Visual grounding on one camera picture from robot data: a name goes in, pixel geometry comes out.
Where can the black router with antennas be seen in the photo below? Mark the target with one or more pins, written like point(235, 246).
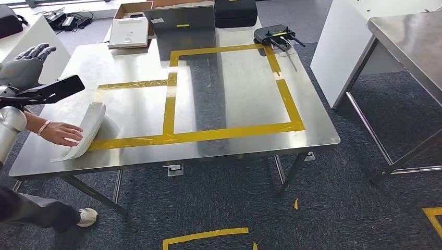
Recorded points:
point(272, 34)

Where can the black power adapter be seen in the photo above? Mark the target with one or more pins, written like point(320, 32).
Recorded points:
point(55, 19)
point(69, 23)

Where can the yellow tape scrap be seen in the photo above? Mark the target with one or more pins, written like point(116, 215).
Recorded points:
point(296, 204)

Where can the yellow tape outline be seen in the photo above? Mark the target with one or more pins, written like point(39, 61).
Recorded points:
point(224, 133)

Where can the black hard case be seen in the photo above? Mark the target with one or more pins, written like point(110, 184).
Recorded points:
point(236, 13)

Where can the black bag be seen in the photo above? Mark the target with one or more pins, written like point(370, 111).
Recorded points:
point(10, 20)

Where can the person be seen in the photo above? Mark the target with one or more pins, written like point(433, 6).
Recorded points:
point(31, 210)

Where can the yellow floor tape square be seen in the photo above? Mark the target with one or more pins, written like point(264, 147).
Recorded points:
point(203, 234)

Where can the white sneaker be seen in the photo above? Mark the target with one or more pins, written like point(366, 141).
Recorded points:
point(87, 217)

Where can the person's hand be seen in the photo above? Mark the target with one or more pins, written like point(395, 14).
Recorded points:
point(64, 134)

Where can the steel workbench with yellow tape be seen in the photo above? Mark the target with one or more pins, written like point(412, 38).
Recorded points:
point(241, 93)

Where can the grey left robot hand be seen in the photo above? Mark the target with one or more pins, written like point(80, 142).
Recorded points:
point(24, 72)

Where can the white floor socket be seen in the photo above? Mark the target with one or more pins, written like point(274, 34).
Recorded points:
point(309, 157)
point(174, 169)

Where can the white curved plastic part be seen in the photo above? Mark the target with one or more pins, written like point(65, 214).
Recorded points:
point(91, 124)

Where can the person's forearm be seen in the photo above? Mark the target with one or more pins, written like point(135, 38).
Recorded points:
point(32, 122)

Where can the cardboard box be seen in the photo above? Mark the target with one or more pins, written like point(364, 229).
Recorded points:
point(133, 8)

